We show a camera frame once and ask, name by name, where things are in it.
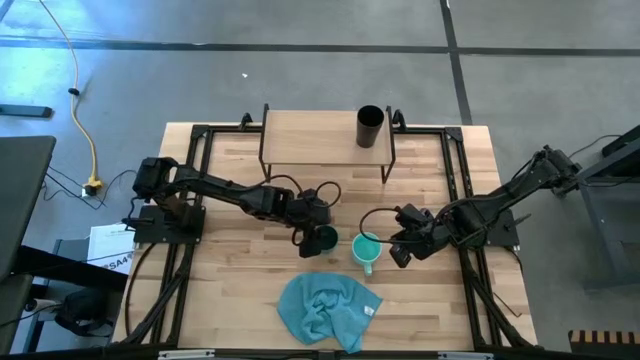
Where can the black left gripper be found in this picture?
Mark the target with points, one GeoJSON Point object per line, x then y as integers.
{"type": "Point", "coordinates": [310, 212]}

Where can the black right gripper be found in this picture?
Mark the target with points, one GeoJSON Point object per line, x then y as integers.
{"type": "Point", "coordinates": [425, 240]}

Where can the dark green cup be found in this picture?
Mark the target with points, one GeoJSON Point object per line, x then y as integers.
{"type": "Point", "coordinates": [330, 239]}

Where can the mint green mug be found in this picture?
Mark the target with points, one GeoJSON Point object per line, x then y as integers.
{"type": "Point", "coordinates": [366, 248]}

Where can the tall black cup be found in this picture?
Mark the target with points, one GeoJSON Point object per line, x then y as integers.
{"type": "Point", "coordinates": [370, 125]}

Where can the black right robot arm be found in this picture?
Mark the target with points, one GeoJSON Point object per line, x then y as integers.
{"type": "Point", "coordinates": [500, 200]}

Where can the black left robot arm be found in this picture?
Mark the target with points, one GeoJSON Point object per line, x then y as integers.
{"type": "Point", "coordinates": [210, 190]}

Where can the blue microfibre cloth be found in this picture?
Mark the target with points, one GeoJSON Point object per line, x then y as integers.
{"type": "Point", "coordinates": [325, 310]}

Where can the white printed paper sheet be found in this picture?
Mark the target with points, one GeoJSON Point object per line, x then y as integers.
{"type": "Point", "coordinates": [112, 247]}

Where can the grey metal cart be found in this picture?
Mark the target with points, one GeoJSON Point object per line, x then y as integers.
{"type": "Point", "coordinates": [615, 210]}

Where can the grey side desk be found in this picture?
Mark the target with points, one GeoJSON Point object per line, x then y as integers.
{"type": "Point", "coordinates": [22, 200]}

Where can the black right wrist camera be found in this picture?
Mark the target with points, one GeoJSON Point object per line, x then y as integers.
{"type": "Point", "coordinates": [414, 214]}

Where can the black table frame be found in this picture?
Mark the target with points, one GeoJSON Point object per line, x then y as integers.
{"type": "Point", "coordinates": [455, 200]}

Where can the wooden shelf with black frame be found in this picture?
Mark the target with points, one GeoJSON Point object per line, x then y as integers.
{"type": "Point", "coordinates": [325, 137]}

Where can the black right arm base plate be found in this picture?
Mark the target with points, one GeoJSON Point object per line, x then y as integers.
{"type": "Point", "coordinates": [505, 230]}

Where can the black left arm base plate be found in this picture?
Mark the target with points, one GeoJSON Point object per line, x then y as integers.
{"type": "Point", "coordinates": [165, 227]}

